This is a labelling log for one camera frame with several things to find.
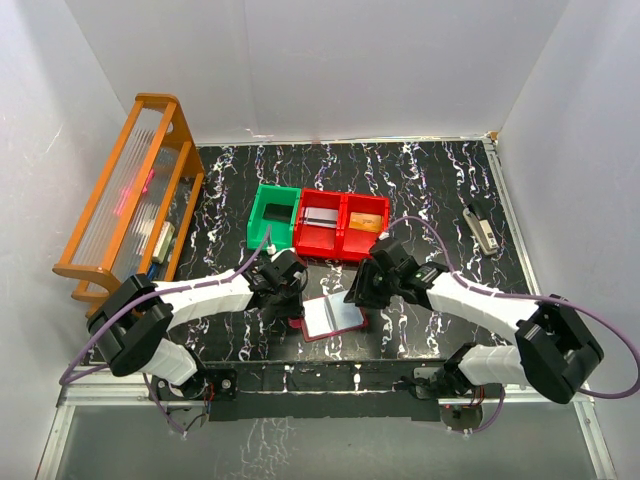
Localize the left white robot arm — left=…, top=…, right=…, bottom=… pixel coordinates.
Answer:
left=87, top=250, right=307, bottom=399

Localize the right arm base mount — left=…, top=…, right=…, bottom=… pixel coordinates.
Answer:
left=401, top=367, right=505, bottom=436

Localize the orange card in bin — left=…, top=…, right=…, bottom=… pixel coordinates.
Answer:
left=348, top=212, right=384, bottom=233

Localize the beige box in rack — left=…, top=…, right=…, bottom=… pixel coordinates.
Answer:
left=152, top=221, right=175, bottom=264

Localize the red bin left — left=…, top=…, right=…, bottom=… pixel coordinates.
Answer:
left=293, top=188, right=342, bottom=259

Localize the grey striped card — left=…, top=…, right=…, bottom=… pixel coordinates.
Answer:
left=301, top=207, right=339, bottom=228

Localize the red bin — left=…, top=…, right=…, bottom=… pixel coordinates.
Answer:
left=338, top=193, right=390, bottom=262
left=293, top=188, right=342, bottom=259

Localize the orange wooden rack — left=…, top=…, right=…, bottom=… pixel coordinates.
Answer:
left=52, top=93, right=205, bottom=315

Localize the black grey stapler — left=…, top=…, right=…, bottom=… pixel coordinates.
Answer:
left=462, top=201, right=499, bottom=256

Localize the red bin right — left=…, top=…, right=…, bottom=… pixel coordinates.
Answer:
left=338, top=193, right=390, bottom=262

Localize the red leather card holder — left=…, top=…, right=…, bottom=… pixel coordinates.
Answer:
left=288, top=291, right=368, bottom=342

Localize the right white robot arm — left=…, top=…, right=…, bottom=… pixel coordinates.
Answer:
left=345, top=238, right=604, bottom=404

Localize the green plastic bin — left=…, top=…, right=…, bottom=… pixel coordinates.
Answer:
left=247, top=184, right=301, bottom=250

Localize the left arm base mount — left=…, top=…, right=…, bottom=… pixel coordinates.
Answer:
left=144, top=368, right=238, bottom=436

